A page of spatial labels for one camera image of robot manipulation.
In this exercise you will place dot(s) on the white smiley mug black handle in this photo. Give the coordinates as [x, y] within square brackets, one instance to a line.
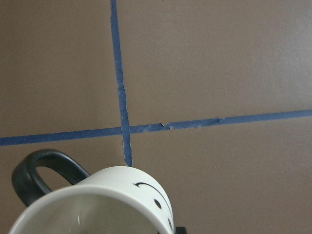
[62, 198]

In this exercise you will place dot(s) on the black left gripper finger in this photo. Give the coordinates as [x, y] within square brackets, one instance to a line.
[180, 230]

